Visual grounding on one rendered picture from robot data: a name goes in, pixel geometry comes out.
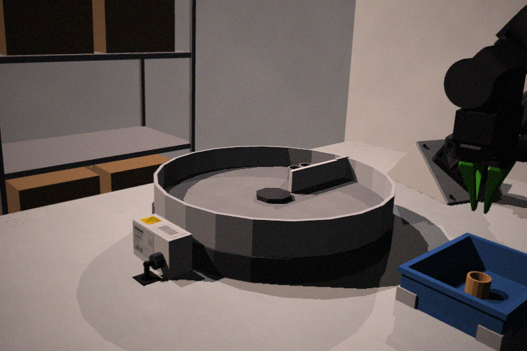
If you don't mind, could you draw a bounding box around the blue crate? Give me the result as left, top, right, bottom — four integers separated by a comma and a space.
395, 233, 527, 351

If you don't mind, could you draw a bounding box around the bronze bushing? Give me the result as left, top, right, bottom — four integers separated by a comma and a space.
465, 271, 492, 299

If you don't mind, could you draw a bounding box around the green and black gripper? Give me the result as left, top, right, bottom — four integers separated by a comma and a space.
444, 133, 527, 214

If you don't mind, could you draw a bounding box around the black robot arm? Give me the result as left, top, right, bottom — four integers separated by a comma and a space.
432, 5, 527, 192

